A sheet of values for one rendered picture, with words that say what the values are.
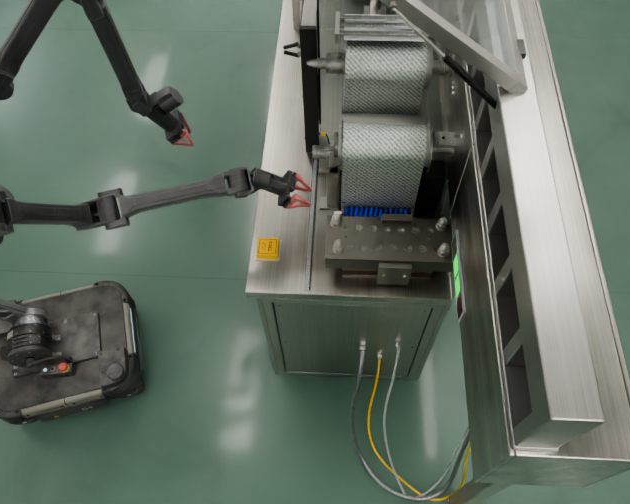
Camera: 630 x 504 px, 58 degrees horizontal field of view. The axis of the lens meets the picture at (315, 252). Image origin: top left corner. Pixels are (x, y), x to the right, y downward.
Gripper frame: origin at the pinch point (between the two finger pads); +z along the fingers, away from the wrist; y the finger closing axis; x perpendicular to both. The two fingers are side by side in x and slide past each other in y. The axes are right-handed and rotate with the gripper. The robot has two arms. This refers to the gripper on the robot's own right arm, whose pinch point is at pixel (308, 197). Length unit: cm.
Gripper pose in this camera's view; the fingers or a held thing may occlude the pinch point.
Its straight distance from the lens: 180.0
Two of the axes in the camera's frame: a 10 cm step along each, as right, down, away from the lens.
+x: 5.0, -4.3, -7.5
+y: -0.4, 8.5, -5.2
